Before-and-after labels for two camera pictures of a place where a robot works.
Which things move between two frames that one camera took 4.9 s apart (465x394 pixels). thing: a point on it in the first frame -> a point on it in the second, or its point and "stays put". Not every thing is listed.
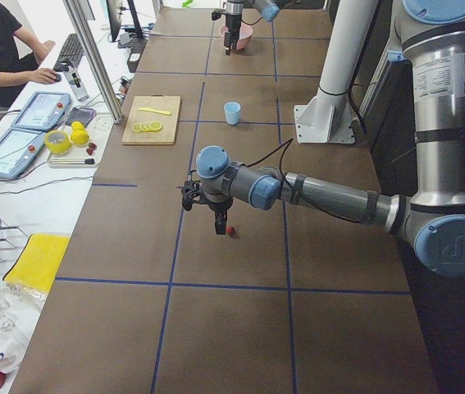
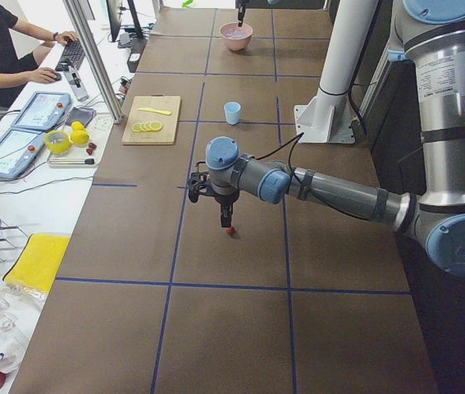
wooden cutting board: [152, 121] stays put
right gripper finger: [227, 43] -> [240, 13]
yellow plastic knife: [158, 112] stays put
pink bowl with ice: [244, 36] stays put
